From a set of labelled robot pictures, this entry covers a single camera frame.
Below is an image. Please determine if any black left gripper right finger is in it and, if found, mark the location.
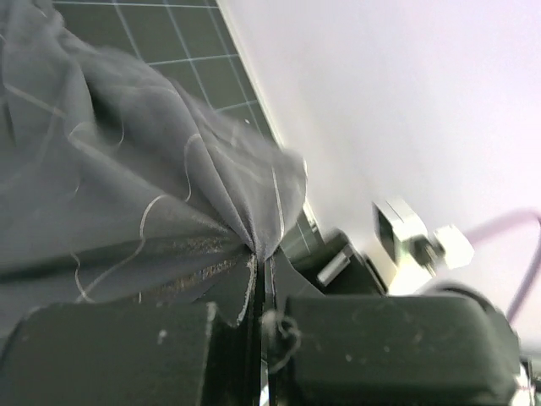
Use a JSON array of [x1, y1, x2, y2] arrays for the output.
[[261, 254, 522, 405]]

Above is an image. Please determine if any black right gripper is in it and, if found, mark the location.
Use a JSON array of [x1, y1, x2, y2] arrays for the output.
[[291, 229, 387, 296]]

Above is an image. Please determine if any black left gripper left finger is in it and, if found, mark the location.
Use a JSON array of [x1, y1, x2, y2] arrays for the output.
[[1, 256, 262, 405]]

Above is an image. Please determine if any dark grey checked pillowcase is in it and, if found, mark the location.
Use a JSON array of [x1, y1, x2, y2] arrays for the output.
[[1, 1, 307, 337]]

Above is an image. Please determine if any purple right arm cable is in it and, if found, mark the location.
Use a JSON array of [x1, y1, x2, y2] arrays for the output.
[[464, 209, 541, 326]]

